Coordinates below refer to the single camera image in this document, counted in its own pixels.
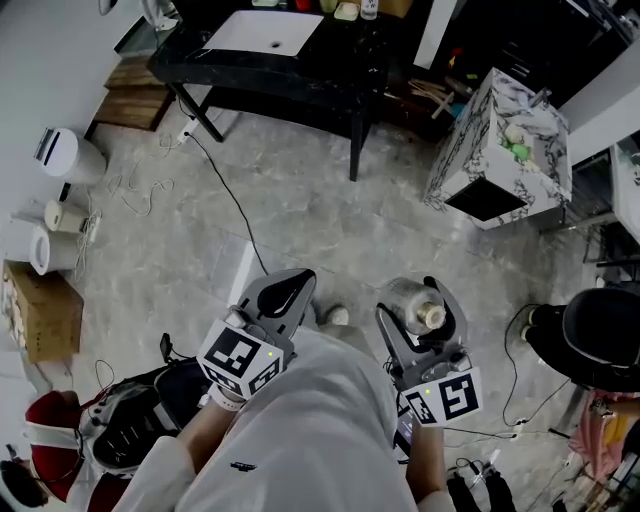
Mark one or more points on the small cardboard box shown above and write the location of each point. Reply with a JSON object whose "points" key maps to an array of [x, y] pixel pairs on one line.
{"points": [[395, 7]]}

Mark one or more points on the person's white clothing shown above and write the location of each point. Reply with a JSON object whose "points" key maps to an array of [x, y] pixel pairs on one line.
{"points": [[310, 425]]}

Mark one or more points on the dark phone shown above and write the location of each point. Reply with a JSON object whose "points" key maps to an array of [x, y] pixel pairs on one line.
{"points": [[404, 430]]}

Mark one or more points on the clear plastic bottle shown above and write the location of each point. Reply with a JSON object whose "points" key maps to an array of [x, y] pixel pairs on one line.
{"points": [[407, 300]]}

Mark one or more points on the cream sponge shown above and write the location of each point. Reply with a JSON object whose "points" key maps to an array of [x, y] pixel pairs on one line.
{"points": [[513, 133]]}

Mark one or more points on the small beige cylinder appliance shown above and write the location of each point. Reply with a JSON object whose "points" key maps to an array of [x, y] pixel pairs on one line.
{"points": [[62, 216]]}

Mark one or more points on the white labelled bottle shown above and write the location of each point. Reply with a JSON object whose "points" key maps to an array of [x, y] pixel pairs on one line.
{"points": [[369, 9]]}

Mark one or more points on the black grey backpack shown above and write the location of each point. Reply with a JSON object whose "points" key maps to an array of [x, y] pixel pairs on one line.
{"points": [[135, 420]]}

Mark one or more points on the white marble cabinet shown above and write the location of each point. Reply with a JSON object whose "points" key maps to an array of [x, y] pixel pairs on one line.
{"points": [[470, 150]]}

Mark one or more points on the black metal rack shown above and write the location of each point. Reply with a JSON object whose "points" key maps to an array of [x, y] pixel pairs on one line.
{"points": [[597, 200]]}

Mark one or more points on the white air purifier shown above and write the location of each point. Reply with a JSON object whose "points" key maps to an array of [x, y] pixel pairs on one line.
{"points": [[75, 157]]}

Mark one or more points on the pale soap dish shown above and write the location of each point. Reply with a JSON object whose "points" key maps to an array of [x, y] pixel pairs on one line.
{"points": [[347, 11]]}

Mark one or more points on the person's left forearm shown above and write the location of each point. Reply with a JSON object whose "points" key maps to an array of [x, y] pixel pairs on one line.
{"points": [[202, 432]]}

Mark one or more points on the large cardboard box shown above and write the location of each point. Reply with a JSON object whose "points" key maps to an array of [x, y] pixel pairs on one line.
{"points": [[47, 312]]}

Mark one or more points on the person's right forearm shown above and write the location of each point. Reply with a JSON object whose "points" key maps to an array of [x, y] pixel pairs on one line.
{"points": [[427, 465]]}

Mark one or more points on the black shelf unit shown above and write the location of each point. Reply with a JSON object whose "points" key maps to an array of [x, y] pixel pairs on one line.
{"points": [[540, 40]]}

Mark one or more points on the white wristband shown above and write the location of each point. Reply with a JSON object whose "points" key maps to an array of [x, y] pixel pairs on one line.
{"points": [[225, 400]]}

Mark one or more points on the wooden sticks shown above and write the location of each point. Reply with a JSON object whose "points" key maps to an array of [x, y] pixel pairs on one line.
{"points": [[435, 95]]}

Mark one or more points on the wooden crate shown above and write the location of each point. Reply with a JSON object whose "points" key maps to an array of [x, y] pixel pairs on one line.
{"points": [[132, 97]]}

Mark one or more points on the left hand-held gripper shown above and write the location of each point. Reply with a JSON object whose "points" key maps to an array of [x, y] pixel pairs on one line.
{"points": [[235, 352]]}

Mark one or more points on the green sponge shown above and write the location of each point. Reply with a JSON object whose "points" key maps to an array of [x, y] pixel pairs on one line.
{"points": [[519, 150]]}

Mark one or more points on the white board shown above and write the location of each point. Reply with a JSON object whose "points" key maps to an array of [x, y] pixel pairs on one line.
{"points": [[432, 32]]}

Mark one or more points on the black marble sink counter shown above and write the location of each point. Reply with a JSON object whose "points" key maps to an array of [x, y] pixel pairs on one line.
{"points": [[330, 65]]}

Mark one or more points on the person's white shoe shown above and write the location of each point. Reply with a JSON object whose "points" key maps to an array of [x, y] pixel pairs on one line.
{"points": [[337, 315]]}

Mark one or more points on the large white cylinder appliance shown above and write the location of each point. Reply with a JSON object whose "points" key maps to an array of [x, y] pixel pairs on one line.
{"points": [[45, 247]]}

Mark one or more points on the red container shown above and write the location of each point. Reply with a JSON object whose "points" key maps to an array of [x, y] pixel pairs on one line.
{"points": [[302, 4]]}

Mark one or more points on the pink cloth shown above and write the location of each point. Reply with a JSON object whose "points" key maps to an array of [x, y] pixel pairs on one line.
{"points": [[597, 435]]}

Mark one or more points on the white power adapter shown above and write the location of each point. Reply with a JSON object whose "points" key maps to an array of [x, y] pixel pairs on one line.
{"points": [[92, 227]]}

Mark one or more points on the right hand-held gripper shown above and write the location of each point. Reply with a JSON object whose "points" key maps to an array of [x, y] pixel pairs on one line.
{"points": [[450, 395]]}

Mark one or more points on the green cup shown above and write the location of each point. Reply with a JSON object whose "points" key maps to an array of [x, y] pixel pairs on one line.
{"points": [[328, 5]]}

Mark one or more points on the white power strip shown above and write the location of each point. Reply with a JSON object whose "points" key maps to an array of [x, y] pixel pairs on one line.
{"points": [[188, 129]]}

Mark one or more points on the white sink basin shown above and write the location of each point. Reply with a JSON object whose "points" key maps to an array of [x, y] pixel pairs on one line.
{"points": [[260, 32]]}

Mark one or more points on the small black device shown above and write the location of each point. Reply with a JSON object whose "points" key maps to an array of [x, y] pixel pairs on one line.
{"points": [[166, 346]]}

